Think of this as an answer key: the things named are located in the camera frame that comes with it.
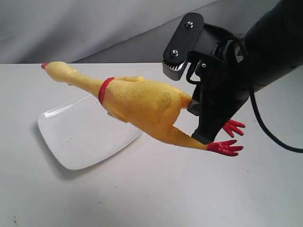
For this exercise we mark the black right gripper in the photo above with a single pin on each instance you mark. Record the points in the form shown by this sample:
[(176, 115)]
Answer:
[(218, 94)]

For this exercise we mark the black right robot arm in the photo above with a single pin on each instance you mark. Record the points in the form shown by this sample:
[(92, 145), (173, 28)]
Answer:
[(237, 67)]

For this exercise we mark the white square plate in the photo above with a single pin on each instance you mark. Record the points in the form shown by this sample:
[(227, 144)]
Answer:
[(81, 134)]

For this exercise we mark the yellow rubber chicken toy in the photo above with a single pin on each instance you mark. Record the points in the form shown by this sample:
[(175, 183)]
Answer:
[(149, 105)]

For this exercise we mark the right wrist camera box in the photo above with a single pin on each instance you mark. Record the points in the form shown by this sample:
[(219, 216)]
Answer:
[(175, 55)]

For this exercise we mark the grey backdrop cloth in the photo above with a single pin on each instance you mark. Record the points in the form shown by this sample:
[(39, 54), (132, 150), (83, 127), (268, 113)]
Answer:
[(108, 31)]

